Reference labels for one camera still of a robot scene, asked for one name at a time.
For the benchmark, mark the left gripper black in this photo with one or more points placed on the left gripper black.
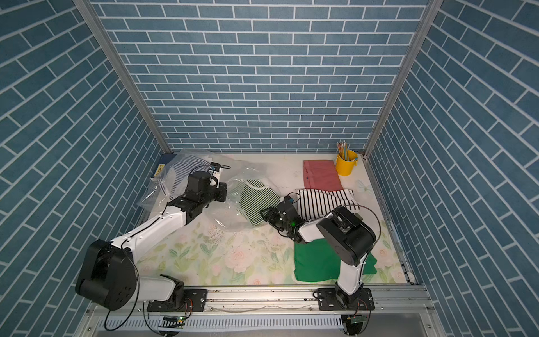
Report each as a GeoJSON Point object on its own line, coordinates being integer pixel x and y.
{"type": "Point", "coordinates": [221, 189]}

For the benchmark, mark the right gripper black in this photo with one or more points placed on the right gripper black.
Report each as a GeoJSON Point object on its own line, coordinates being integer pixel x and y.
{"type": "Point", "coordinates": [274, 212]}

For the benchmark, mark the striped black white garment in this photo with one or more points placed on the striped black white garment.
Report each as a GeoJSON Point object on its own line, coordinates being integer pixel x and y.
{"type": "Point", "coordinates": [314, 204]}

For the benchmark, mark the clear vacuum bag with valve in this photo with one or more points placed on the clear vacuum bag with valve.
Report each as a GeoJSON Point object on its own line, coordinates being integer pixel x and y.
{"type": "Point", "coordinates": [226, 215]}

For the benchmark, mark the red garment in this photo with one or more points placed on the red garment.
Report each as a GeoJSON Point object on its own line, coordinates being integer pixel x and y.
{"type": "Point", "coordinates": [321, 175]}

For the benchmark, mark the bright green garment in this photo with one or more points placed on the bright green garment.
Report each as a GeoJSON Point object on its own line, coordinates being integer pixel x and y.
{"type": "Point", "coordinates": [316, 262]}

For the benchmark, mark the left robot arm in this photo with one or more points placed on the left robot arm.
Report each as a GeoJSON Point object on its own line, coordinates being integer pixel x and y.
{"type": "Point", "coordinates": [109, 275]}

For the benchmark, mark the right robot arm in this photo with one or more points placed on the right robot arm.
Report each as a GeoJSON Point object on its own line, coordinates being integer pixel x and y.
{"type": "Point", "coordinates": [345, 232]}

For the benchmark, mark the clear bag with striped clothes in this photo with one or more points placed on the clear bag with striped clothes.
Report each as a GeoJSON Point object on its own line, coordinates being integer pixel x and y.
{"type": "Point", "coordinates": [163, 190]}

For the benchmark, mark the green white striped garment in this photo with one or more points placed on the green white striped garment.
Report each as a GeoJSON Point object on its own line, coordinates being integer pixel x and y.
{"type": "Point", "coordinates": [252, 196]}

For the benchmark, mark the dark blue book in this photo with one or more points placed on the dark blue book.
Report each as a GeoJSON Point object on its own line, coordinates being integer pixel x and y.
{"type": "Point", "coordinates": [161, 168]}

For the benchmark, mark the yellow pencil cup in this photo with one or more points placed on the yellow pencil cup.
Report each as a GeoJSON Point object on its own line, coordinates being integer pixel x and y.
{"type": "Point", "coordinates": [346, 162]}

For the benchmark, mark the coloured pencils bundle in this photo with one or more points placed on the coloured pencils bundle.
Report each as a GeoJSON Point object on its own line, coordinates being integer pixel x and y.
{"type": "Point", "coordinates": [343, 150]}

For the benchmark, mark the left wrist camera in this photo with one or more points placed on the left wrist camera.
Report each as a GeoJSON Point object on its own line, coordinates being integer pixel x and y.
{"type": "Point", "coordinates": [215, 170]}

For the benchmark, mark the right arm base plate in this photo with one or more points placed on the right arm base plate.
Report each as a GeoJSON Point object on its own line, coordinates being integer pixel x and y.
{"type": "Point", "coordinates": [333, 299]}

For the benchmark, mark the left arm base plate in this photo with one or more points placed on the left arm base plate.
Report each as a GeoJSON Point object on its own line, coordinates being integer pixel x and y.
{"type": "Point", "coordinates": [182, 300]}

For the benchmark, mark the aluminium rail frame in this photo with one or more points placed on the aluminium rail frame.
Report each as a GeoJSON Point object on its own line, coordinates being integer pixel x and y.
{"type": "Point", "coordinates": [389, 310]}

